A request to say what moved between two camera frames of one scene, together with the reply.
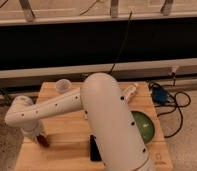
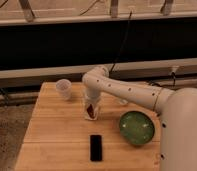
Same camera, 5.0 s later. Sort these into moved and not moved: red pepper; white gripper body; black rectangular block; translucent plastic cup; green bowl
Moved: red pepper; white gripper body
Not moved: translucent plastic cup; black rectangular block; green bowl
